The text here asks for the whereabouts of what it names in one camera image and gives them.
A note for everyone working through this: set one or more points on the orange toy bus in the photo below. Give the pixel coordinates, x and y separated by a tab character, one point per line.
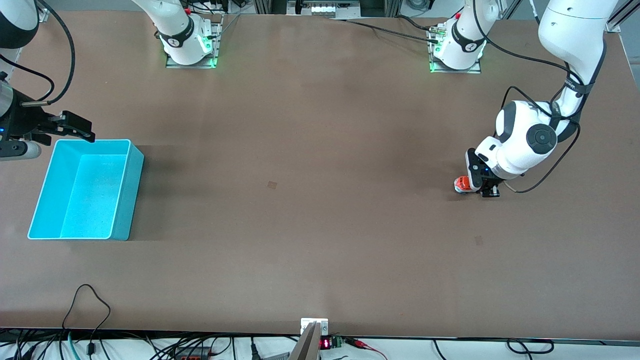
462	184

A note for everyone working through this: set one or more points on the black equipment rack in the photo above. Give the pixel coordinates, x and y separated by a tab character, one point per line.
370	6

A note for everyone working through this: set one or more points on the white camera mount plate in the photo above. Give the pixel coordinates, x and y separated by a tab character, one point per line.
305	322

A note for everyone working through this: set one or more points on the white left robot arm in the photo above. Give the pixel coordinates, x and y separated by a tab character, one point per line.
575	30

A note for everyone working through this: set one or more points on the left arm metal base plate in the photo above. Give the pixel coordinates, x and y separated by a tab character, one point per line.
435	66

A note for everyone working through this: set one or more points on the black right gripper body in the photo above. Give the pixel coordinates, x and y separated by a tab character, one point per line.
23	122

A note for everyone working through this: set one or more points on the blue plastic box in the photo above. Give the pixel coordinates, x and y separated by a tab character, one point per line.
87	195

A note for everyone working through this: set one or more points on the aluminium frame profile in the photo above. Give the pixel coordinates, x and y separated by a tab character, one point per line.
614	25

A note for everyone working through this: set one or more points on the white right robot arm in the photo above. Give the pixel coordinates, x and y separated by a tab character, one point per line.
180	30

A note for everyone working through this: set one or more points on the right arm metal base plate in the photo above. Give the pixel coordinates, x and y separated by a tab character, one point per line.
216	45

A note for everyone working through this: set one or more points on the grey camera mount bar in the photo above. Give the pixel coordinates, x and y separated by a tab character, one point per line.
307	345

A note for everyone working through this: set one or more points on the orange black power strip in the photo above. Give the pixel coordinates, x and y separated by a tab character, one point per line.
192	354

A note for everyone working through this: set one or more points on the red LED display module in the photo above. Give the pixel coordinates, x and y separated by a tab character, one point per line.
327	343

